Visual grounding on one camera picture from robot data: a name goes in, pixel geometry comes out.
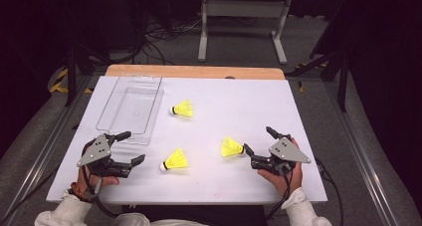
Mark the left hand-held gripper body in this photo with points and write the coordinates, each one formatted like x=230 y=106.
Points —
x=97 y=150

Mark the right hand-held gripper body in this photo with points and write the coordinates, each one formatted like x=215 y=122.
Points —
x=286 y=150

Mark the yellow shuttlecock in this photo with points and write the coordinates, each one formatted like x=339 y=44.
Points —
x=175 y=160
x=184 y=109
x=231 y=147

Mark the person's left hand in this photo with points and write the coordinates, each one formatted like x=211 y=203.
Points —
x=84 y=181

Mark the person's right hand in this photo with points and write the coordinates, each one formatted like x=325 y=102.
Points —
x=282 y=184

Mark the clear plastic tray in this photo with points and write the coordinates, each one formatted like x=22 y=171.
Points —
x=132 y=103

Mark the person's torso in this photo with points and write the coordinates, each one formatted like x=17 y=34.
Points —
x=149 y=220

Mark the black stand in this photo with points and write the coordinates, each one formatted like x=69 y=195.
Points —
x=70 y=80
x=342 y=86

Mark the yellow black floor tape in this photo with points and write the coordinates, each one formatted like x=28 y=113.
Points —
x=59 y=85

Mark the wooden table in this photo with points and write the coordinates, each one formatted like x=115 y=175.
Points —
x=195 y=71

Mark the white metal stand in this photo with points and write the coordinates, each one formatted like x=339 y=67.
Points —
x=245 y=8

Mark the aluminium frame rail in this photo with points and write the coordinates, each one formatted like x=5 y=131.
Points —
x=43 y=146
x=361 y=159

